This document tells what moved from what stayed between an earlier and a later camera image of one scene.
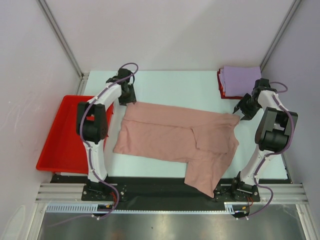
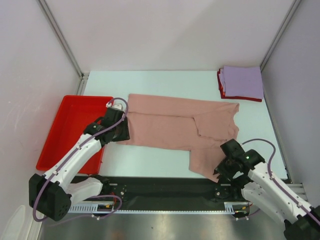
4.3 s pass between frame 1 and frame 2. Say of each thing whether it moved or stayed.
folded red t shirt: stayed
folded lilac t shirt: stayed
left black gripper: moved
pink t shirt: moved
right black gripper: moved
